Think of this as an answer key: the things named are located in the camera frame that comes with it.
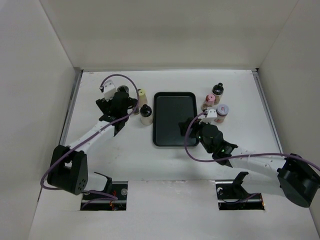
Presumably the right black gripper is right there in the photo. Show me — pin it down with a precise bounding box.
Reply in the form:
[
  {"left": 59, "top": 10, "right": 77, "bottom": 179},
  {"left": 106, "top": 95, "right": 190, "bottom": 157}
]
[{"left": 178, "top": 117, "right": 213, "bottom": 154}]

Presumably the clear dome lid jar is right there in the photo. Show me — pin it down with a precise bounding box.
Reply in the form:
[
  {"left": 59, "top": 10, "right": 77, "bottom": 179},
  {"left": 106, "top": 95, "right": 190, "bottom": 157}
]
[{"left": 117, "top": 85, "right": 129, "bottom": 94}]

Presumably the yellow cap spice bottle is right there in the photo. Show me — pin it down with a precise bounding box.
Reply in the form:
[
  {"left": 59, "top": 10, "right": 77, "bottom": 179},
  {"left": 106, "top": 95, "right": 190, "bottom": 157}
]
[{"left": 133, "top": 88, "right": 148, "bottom": 115}]

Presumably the black cap white bottle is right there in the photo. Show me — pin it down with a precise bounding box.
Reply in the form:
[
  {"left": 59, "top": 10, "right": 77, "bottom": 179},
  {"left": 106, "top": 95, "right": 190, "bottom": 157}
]
[{"left": 140, "top": 104, "right": 153, "bottom": 126}]

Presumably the pink cap spice bottle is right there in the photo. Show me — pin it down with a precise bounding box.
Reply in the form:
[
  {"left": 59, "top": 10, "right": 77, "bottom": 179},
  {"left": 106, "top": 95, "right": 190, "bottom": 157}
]
[{"left": 201, "top": 94, "right": 216, "bottom": 112}]

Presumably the red label lid jar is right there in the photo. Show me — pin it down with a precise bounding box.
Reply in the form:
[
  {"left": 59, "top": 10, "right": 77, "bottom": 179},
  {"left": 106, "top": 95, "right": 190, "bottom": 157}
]
[{"left": 214, "top": 104, "right": 230, "bottom": 123}]

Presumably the black cap brown spice bottle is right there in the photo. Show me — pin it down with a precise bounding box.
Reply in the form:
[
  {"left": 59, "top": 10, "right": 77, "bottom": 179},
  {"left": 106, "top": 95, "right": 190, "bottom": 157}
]
[{"left": 211, "top": 82, "right": 224, "bottom": 105}]

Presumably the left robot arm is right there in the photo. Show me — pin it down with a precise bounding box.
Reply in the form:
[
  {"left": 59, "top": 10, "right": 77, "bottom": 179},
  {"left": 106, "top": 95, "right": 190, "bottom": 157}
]
[{"left": 44, "top": 92, "right": 138, "bottom": 200}]

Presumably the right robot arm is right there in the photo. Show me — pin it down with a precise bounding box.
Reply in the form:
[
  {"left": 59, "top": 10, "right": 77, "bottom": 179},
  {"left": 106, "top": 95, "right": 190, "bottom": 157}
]
[{"left": 178, "top": 117, "right": 320, "bottom": 208}]

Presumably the black plastic tray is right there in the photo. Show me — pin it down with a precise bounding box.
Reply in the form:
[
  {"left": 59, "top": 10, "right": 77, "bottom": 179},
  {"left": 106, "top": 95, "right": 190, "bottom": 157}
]
[{"left": 152, "top": 91, "right": 198, "bottom": 147}]

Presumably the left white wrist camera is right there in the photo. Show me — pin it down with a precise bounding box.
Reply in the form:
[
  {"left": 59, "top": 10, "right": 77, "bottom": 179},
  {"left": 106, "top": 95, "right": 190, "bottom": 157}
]
[{"left": 99, "top": 79, "right": 117, "bottom": 102}]

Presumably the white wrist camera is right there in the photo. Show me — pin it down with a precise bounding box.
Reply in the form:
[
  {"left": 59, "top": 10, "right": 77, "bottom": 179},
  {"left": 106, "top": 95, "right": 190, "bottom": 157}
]
[
  {"left": 99, "top": 79, "right": 117, "bottom": 102},
  {"left": 200, "top": 107, "right": 217, "bottom": 124}
]

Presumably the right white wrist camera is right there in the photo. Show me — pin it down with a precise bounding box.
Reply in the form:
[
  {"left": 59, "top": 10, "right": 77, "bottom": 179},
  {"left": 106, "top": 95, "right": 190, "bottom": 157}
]
[{"left": 200, "top": 107, "right": 217, "bottom": 124}]

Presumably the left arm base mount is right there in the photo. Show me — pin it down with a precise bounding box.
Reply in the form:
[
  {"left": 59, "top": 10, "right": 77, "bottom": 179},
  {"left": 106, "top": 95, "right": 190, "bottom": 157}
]
[{"left": 80, "top": 172, "right": 129, "bottom": 211}]

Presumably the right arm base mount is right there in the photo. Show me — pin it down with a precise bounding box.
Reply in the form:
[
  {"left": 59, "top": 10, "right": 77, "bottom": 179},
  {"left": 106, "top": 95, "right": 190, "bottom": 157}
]
[{"left": 215, "top": 171, "right": 265, "bottom": 211}]

